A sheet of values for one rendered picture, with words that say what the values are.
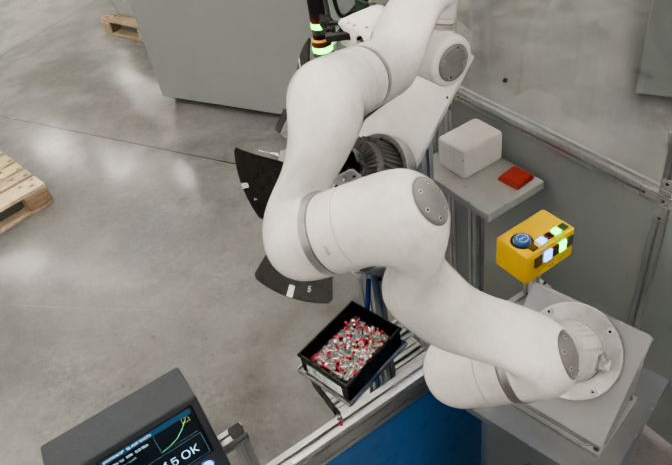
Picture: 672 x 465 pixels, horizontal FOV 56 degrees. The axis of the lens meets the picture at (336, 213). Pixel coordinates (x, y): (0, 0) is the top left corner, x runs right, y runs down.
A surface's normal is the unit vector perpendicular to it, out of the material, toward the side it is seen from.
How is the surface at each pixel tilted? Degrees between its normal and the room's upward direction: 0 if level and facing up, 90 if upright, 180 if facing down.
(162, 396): 15
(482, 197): 0
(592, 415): 48
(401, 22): 29
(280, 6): 90
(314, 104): 38
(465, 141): 0
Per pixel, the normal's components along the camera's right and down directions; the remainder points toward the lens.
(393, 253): -0.15, 0.77
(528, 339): 0.40, -0.36
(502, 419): -0.14, -0.76
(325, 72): 0.16, -0.55
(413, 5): -0.18, -0.40
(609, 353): -0.60, -0.11
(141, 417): -0.28, -0.86
